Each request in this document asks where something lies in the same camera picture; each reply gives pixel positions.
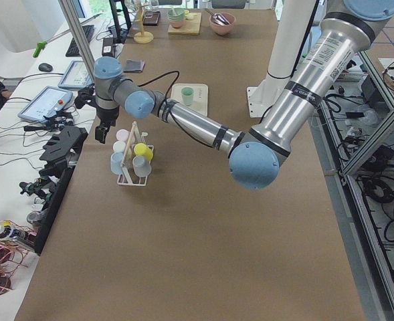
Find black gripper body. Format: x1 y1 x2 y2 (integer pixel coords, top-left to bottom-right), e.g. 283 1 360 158
96 106 119 128

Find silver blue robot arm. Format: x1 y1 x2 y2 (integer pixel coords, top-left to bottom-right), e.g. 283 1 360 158
93 1 394 189

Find black computer mouse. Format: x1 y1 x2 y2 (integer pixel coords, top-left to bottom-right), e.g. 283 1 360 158
38 63 53 72

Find grey folded cloth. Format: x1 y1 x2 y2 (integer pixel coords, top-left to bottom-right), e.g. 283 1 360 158
123 60 145 73

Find wooden cutting board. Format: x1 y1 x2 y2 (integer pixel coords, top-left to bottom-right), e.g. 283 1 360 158
168 13 201 35

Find pink bowl with ice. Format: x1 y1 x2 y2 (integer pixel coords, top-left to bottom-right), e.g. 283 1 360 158
209 13 236 35

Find grey cup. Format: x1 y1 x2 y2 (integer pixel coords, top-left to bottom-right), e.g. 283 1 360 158
132 155 152 177

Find aluminium frame post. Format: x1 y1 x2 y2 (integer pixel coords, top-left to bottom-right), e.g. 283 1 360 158
58 0 94 82

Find wooden mug tree stand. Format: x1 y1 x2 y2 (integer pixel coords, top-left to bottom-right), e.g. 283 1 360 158
133 1 154 44

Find cream rabbit tray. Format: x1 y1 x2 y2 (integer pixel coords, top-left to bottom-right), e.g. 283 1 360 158
171 83 209 116

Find stacked green bowls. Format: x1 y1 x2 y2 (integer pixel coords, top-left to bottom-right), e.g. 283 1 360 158
167 8 185 29

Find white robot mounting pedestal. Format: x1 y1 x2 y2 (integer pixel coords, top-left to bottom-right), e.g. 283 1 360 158
247 1 326 118

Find metal ice scoop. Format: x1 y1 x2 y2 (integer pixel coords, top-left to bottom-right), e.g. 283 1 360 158
205 8 230 25

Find yellow cup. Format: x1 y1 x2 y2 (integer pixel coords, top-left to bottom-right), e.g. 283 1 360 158
133 143 153 162

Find cream cup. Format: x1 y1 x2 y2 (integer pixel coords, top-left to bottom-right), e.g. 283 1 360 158
112 140 126 153

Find teach pendant tablet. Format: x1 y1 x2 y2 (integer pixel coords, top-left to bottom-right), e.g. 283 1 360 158
17 86 73 123
58 60 92 90

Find white wire cup rack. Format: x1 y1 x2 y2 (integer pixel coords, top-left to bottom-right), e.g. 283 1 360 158
116 121 155 187

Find pink cup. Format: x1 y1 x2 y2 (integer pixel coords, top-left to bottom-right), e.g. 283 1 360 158
116 129 130 142

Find light blue cup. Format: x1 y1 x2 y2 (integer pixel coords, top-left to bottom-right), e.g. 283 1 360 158
110 152 123 175

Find black power adapter box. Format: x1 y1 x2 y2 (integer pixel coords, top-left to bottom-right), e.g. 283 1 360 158
102 37 116 58

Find green cup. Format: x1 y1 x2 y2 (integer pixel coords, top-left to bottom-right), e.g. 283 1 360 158
181 87 194 106

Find far teach pendant tablet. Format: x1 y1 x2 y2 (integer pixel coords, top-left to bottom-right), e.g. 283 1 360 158
58 60 92 90

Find black keyboard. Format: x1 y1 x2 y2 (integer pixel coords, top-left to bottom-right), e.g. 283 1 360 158
65 24 96 58

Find black tool holder stand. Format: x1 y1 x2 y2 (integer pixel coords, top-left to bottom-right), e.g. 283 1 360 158
19 126 88 255

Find near teach pendant tablet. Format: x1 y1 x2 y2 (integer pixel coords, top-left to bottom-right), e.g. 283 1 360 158
17 86 73 123

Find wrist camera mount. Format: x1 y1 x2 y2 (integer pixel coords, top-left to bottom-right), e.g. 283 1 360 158
74 84 96 109

